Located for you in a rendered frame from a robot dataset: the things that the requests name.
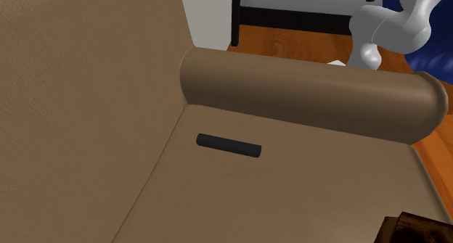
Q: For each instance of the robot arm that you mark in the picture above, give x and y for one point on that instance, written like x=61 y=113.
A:
x=389 y=26

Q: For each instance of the black remote control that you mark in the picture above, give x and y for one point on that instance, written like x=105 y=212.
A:
x=228 y=145

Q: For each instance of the black framed white table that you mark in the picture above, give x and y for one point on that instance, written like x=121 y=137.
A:
x=293 y=9

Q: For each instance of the brown sofa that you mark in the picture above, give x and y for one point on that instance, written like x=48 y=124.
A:
x=88 y=129

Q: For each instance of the dark wooden box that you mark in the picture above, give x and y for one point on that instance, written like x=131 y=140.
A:
x=414 y=230

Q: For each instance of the blue rug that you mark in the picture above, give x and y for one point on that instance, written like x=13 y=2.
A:
x=437 y=44

